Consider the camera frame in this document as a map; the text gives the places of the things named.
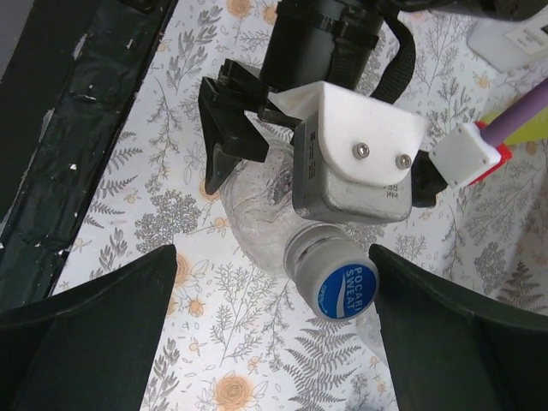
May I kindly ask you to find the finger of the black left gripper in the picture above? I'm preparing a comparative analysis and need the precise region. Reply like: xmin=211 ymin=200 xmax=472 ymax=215
xmin=411 ymin=150 xmax=445 ymax=208

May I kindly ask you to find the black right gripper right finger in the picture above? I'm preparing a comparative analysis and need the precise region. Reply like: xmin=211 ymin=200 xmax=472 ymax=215
xmin=369 ymin=244 xmax=547 ymax=410

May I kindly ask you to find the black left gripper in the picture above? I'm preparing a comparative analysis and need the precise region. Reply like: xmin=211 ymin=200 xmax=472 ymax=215
xmin=199 ymin=1 xmax=415 ymax=195

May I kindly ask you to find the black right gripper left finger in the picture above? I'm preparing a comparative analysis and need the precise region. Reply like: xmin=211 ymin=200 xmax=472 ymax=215
xmin=1 ymin=245 xmax=177 ymax=410

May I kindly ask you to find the clear plastic bottle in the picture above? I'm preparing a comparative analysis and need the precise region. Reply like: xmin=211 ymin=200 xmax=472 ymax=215
xmin=219 ymin=130 xmax=348 ymax=277

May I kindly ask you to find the white blue cap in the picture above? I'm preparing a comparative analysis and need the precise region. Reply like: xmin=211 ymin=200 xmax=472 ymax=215
xmin=283 ymin=223 xmax=379 ymax=322

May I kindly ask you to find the yellow squeeze bottle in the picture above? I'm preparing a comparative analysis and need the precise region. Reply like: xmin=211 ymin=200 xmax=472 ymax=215
xmin=503 ymin=108 xmax=548 ymax=146

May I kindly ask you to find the white bottle black cap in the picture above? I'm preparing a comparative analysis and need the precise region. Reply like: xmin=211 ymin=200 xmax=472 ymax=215
xmin=467 ymin=8 xmax=547 ymax=74

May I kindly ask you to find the floral tablecloth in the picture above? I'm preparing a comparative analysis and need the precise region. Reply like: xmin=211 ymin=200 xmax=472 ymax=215
xmin=57 ymin=1 xmax=547 ymax=410

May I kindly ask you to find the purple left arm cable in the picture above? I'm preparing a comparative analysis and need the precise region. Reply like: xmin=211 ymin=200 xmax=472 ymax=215
xmin=427 ymin=76 xmax=548 ymax=188

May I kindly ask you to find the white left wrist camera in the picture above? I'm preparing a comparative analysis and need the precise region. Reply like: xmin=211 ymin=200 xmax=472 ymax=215
xmin=269 ymin=81 xmax=428 ymax=224

